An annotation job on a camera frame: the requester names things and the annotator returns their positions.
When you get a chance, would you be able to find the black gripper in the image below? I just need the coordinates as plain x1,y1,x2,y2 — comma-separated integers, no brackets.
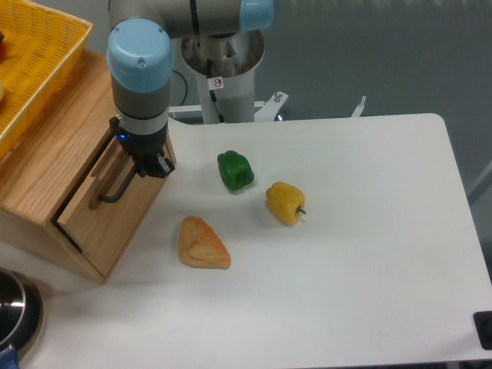
109,117,175,178

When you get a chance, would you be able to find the wooden top drawer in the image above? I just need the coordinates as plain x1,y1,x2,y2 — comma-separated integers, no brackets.
56,138,165,280

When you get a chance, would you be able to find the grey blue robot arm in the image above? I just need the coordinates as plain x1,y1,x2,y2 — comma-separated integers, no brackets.
107,1,274,178

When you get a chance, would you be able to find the wooden drawer cabinet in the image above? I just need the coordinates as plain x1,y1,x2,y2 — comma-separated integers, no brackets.
0,48,178,285

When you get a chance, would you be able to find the green bell pepper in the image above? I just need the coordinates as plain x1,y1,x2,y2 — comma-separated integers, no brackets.
217,151,254,191

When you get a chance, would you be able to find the orange bread wedge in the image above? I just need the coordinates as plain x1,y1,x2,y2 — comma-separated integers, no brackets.
178,216,231,270

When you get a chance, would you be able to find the yellow bell pepper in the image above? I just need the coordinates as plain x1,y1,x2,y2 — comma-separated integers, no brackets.
265,181,306,226

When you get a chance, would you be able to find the yellow plastic basket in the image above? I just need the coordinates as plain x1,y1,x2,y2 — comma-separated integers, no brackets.
1,1,93,156

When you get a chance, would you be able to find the red item in basket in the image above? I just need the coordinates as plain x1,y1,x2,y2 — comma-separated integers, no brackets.
0,31,5,60

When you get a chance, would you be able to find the black table corner device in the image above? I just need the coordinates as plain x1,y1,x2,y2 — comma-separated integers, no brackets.
473,311,492,351

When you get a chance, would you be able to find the black cable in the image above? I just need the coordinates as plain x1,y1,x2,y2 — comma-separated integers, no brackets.
171,68,188,107

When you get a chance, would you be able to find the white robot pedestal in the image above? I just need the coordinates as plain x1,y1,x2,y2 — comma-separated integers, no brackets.
181,30,265,125

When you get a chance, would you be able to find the steel pot with blue handle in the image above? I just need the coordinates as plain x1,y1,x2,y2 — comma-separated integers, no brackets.
1,268,45,368

